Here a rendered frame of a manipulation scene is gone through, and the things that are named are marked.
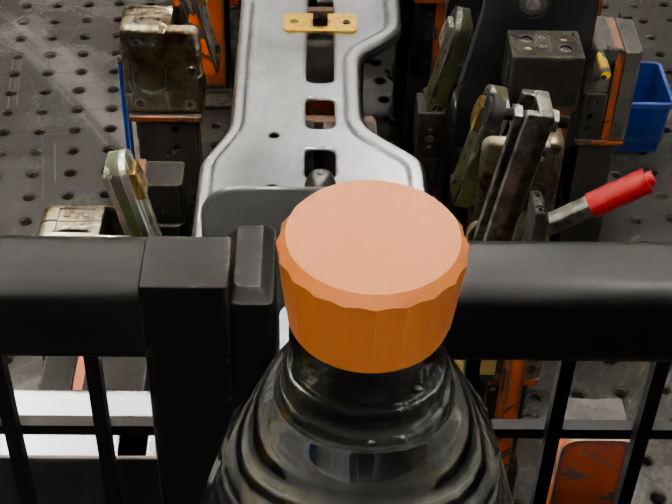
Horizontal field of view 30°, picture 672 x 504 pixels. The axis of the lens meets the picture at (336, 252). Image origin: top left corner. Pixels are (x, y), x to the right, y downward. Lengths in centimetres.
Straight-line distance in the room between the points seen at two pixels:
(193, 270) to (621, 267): 11
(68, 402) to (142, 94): 50
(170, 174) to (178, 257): 95
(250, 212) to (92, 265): 37
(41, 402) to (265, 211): 40
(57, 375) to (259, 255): 78
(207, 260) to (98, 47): 171
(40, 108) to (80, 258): 157
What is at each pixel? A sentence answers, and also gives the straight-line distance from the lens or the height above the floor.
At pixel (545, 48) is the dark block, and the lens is 123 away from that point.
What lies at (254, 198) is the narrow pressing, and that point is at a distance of 68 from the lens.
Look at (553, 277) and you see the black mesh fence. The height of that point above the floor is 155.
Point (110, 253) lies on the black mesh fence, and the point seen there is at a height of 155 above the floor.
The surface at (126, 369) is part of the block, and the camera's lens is 108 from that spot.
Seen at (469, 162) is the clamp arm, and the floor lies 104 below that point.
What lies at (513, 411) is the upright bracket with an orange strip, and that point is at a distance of 104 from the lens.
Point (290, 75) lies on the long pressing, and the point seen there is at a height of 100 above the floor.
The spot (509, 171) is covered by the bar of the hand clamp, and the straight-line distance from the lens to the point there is 99.
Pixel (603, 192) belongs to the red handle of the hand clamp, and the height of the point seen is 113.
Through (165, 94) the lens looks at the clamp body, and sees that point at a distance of 143.
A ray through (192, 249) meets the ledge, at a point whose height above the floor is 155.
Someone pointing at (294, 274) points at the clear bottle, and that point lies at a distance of 19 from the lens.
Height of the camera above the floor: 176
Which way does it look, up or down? 41 degrees down
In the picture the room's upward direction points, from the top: 2 degrees clockwise
